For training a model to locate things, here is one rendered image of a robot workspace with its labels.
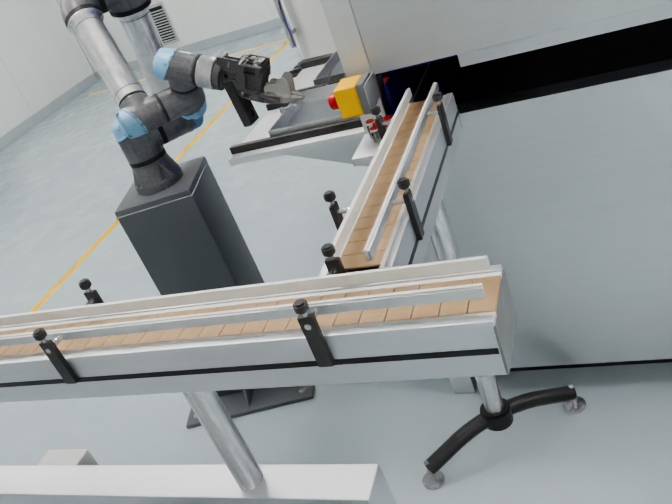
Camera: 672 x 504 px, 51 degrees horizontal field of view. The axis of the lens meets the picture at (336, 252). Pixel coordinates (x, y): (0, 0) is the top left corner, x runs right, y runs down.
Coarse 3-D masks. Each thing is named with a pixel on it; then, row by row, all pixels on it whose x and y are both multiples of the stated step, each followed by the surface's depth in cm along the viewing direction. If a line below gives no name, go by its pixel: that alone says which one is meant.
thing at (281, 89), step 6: (282, 78) 160; (270, 84) 161; (276, 84) 161; (282, 84) 160; (288, 84) 160; (264, 90) 162; (270, 90) 162; (276, 90) 162; (282, 90) 161; (288, 90) 161; (282, 96) 162; (288, 96) 162; (294, 96) 163; (300, 96) 163; (282, 102) 162; (288, 102) 163
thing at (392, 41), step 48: (384, 0) 151; (432, 0) 149; (480, 0) 146; (528, 0) 144; (576, 0) 141; (624, 0) 139; (384, 48) 157; (432, 48) 154; (480, 48) 152; (528, 48) 149
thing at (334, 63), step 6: (336, 54) 230; (330, 60) 225; (336, 60) 230; (324, 66) 220; (330, 66) 224; (336, 66) 227; (342, 66) 225; (324, 72) 219; (336, 72) 222; (342, 72) 208; (318, 78) 211; (324, 78) 210; (330, 78) 209; (336, 78) 209; (342, 78) 208
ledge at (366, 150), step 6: (366, 138) 168; (360, 144) 166; (366, 144) 165; (372, 144) 164; (360, 150) 163; (366, 150) 162; (372, 150) 161; (354, 156) 161; (360, 156) 160; (366, 156) 159; (372, 156) 158; (354, 162) 161; (360, 162) 160; (366, 162) 160
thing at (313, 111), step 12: (336, 84) 201; (312, 96) 205; (324, 96) 204; (300, 108) 203; (312, 108) 200; (324, 108) 196; (276, 120) 191; (288, 120) 197; (300, 120) 194; (312, 120) 191; (324, 120) 179; (336, 120) 178; (276, 132) 185; (288, 132) 184
